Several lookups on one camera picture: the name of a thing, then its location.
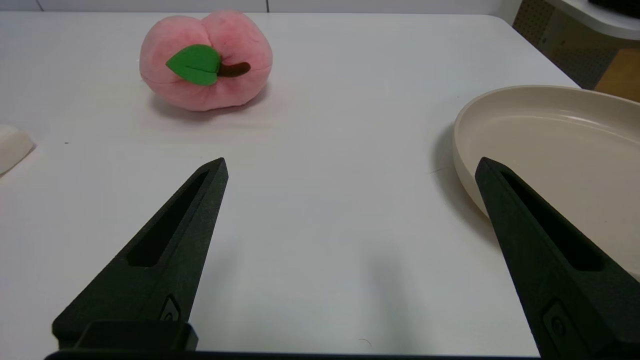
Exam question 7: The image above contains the cream round dish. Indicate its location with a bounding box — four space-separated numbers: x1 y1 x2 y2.
452 85 640 282

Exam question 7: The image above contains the white rectangular soap block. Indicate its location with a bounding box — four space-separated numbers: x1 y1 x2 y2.
0 124 36 176

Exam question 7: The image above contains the perforated pegboard panel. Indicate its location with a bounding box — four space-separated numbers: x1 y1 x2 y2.
512 0 597 91

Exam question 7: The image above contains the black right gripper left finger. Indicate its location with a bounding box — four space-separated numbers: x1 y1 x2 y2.
52 157 229 350

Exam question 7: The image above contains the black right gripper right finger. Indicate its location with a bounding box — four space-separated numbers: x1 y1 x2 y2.
474 156 640 360

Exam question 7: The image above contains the white side table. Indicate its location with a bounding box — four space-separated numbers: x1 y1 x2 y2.
545 0 640 41

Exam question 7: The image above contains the pink plush peach toy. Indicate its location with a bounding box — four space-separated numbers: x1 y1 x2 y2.
139 10 274 112

